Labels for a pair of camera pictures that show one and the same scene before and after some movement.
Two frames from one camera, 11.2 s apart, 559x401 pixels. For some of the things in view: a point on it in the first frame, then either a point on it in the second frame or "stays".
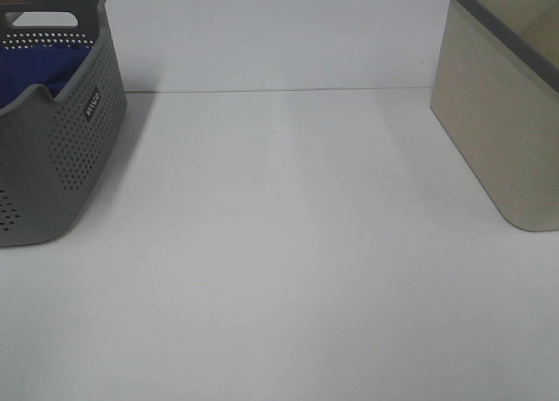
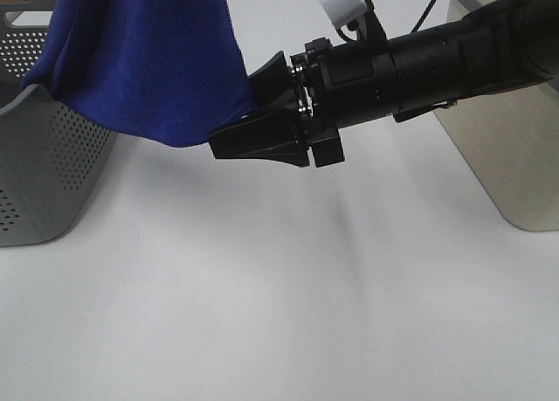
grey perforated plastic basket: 53,148 stays
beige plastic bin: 495,94 stays
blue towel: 51,66 -> 152,63
